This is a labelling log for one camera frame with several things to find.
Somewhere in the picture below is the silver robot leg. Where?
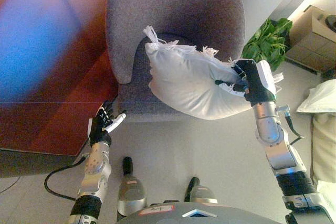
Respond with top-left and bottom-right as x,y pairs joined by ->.
117,156 -> 148,217
183,176 -> 218,205

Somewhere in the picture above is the silver right robot leg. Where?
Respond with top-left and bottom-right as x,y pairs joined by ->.
183,176 -> 218,205

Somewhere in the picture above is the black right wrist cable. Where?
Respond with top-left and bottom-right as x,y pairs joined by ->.
277,104 -> 306,146

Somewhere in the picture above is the silver left robot leg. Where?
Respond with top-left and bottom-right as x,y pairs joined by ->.
117,156 -> 148,217

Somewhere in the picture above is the large white bed pillow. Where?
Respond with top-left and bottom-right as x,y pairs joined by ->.
296,79 -> 336,114

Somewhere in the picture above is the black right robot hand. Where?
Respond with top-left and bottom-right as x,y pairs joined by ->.
214,59 -> 278,103

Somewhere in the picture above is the black table lamp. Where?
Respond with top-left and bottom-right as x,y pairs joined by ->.
324,14 -> 336,31

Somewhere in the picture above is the reddish brown wooden cabinet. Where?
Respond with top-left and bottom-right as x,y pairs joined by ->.
0,0 -> 122,179

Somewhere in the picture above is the thin black floor cable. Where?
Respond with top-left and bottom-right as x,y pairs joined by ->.
0,176 -> 20,195

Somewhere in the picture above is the grey fabric armchair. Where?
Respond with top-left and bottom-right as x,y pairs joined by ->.
104,0 -> 246,123

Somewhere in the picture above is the grey robot torso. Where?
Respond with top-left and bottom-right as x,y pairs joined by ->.
115,202 -> 287,224

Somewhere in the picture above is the white tasselled throw pillow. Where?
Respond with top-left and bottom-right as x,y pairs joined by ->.
143,25 -> 285,121

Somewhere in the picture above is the thick black wrist cable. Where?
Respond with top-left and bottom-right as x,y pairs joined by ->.
44,155 -> 89,201

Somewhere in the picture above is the cream bed duvet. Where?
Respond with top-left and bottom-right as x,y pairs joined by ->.
311,112 -> 336,217

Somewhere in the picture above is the beige wooden nightstand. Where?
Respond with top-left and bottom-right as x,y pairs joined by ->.
285,5 -> 336,74

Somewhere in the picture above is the green leafy potted plant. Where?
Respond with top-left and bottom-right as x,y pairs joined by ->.
241,18 -> 293,72

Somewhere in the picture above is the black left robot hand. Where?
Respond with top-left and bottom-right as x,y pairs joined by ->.
88,102 -> 127,148

